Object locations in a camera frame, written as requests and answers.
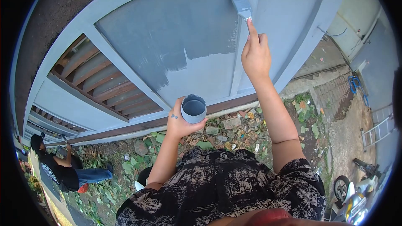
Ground person's left hand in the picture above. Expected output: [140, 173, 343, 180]
[166, 96, 209, 140]

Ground person's right hand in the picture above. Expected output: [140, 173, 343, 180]
[241, 18, 272, 80]

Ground person's right fingers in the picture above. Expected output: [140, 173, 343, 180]
[258, 33, 271, 52]

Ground person's left fingers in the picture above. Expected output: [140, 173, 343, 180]
[174, 96, 186, 115]

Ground person's left thumb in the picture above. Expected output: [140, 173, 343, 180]
[188, 118, 209, 131]

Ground person's right thumb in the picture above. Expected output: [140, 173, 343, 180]
[241, 39, 252, 61]

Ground person's right index finger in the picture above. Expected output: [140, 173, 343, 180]
[246, 18, 260, 44]

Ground grey paint cup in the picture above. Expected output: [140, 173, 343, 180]
[180, 94, 207, 124]

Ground large grey metal gate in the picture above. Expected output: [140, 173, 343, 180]
[9, 0, 350, 147]

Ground person's body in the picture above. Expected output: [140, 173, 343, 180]
[116, 147, 327, 226]

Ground aluminium ladder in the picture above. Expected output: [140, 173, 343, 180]
[360, 104, 397, 153]

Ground parked motorbike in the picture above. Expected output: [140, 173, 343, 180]
[329, 158, 390, 226]

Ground blue hose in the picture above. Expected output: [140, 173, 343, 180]
[348, 75, 370, 107]

